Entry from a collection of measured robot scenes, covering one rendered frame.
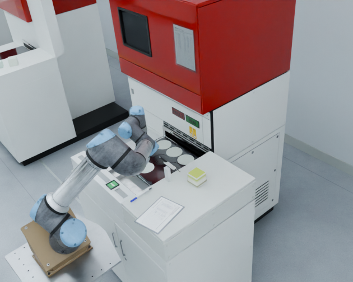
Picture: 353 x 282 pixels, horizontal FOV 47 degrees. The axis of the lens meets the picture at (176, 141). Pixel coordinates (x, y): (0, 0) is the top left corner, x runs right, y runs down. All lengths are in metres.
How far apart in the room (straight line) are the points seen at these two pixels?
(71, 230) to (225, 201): 0.75
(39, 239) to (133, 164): 0.64
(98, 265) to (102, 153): 0.62
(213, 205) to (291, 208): 1.48
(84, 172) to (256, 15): 1.22
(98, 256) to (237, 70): 1.21
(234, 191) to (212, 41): 0.76
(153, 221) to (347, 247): 1.68
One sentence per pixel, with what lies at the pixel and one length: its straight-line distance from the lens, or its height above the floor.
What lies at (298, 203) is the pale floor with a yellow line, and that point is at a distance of 3.45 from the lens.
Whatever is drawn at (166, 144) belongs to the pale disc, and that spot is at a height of 0.90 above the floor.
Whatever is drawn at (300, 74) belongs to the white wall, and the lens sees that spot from 3.69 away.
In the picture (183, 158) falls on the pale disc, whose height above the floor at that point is 0.90.
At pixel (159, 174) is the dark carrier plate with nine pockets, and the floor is 0.90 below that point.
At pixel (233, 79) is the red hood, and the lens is 2.26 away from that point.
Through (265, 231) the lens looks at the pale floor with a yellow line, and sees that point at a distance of 3.21.
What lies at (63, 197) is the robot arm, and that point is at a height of 1.24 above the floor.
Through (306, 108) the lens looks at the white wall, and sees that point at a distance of 3.78.
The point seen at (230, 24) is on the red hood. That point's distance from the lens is 2.12.
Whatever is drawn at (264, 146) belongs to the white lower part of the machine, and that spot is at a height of 0.74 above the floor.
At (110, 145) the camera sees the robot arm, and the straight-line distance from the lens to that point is 1.63.
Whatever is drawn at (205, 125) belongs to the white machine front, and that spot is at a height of 1.12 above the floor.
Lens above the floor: 2.36
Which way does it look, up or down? 35 degrees down
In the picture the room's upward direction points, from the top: 5 degrees counter-clockwise
